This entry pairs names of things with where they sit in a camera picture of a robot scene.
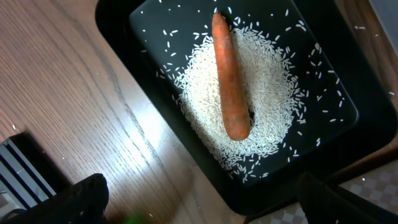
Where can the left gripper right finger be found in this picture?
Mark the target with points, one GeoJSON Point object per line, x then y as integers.
{"type": "Point", "coordinates": [322, 203]}

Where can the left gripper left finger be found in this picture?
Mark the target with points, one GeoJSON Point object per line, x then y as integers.
{"type": "Point", "coordinates": [84, 202]}

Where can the orange carrot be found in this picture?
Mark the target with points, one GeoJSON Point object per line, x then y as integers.
{"type": "Point", "coordinates": [232, 98]}

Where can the pile of white rice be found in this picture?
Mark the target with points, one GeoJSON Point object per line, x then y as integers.
{"type": "Point", "coordinates": [295, 100]}

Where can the dark brown serving tray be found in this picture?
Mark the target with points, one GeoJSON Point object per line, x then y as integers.
{"type": "Point", "coordinates": [378, 186]}

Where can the black rectangular tray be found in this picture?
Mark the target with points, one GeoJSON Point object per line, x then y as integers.
{"type": "Point", "coordinates": [373, 117]}

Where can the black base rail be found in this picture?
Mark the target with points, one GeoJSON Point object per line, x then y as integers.
{"type": "Point", "coordinates": [28, 175]}

